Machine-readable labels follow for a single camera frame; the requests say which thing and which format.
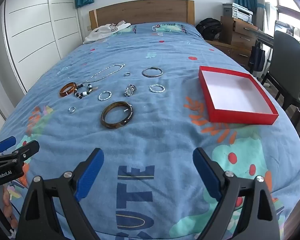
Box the small orange bangle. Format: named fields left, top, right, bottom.
left=59, top=82, right=77, bottom=98

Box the white garment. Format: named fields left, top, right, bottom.
left=83, top=21, right=132, bottom=44

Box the low wooden cabinet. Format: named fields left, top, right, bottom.
left=205, top=39, right=253, bottom=68

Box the white wardrobe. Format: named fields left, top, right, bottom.
left=0, top=0, right=83, bottom=120

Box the silver chain necklace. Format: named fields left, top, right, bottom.
left=81, top=64, right=126, bottom=87

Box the wooden drawer chest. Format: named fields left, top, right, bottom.
left=220, top=16, right=260, bottom=53

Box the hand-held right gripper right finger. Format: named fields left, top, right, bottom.
left=193, top=147, right=287, bottom=240

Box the grey desk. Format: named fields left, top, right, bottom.
left=255, top=29, right=300, bottom=55

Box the wooden bed headboard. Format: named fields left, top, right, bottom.
left=89, top=0, right=195, bottom=32

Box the printed blue blanket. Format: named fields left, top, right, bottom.
left=0, top=23, right=300, bottom=240

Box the clear bracelet under bangle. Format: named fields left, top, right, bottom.
left=98, top=91, right=113, bottom=102

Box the person's left hand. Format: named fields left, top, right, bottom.
left=0, top=187, right=18, bottom=230

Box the thin dark metal bangle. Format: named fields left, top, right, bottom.
left=142, top=67, right=163, bottom=78

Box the black backpack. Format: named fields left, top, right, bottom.
left=195, top=18, right=223, bottom=40

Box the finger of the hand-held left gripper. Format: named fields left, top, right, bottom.
left=0, top=140, right=40, bottom=168
left=0, top=136, right=17, bottom=158

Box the red shallow box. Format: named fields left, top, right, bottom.
left=198, top=66, right=280, bottom=125

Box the dark grey office chair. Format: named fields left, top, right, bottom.
left=261, top=31, right=300, bottom=128

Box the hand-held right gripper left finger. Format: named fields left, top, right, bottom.
left=16, top=148, right=105, bottom=240

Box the large brown resin bangle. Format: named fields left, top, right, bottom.
left=101, top=101, right=134, bottom=130

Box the black white beaded bracelet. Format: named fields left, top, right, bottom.
left=74, top=83, right=93, bottom=99

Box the dark hanging bag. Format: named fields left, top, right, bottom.
left=248, top=42, right=265, bottom=72

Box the white grey printer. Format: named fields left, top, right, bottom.
left=222, top=2, right=254, bottom=22

